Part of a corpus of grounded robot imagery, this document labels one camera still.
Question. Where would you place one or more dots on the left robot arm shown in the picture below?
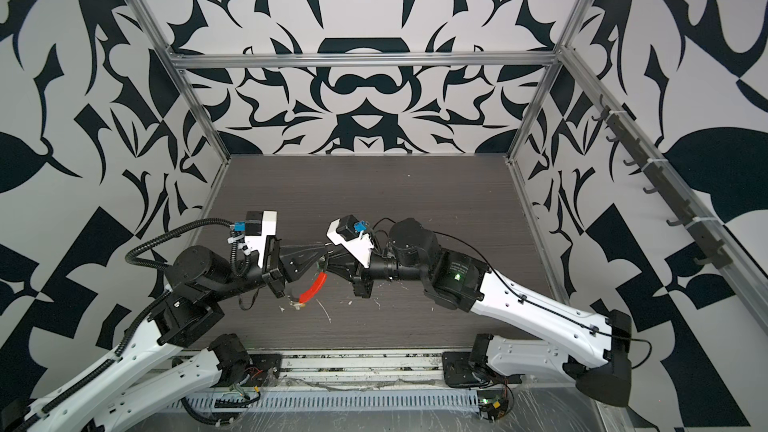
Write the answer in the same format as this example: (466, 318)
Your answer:
(113, 394)

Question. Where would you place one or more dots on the small circuit board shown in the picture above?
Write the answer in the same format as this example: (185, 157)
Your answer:
(494, 408)

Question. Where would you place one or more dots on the black wall hook rail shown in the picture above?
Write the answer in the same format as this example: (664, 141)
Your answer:
(666, 182)

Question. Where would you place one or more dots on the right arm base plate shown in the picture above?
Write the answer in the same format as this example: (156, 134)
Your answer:
(458, 372)

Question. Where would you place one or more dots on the white slotted cable duct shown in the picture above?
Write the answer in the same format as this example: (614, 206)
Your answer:
(347, 401)

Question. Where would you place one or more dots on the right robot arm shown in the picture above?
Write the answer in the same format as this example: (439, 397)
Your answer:
(589, 348)

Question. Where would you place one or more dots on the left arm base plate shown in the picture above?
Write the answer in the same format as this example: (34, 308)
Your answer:
(263, 369)

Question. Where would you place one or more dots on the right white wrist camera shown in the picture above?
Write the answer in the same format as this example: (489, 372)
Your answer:
(354, 236)

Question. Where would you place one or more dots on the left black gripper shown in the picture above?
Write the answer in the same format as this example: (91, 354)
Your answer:
(267, 275)

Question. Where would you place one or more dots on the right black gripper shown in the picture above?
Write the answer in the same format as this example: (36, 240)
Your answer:
(365, 280)

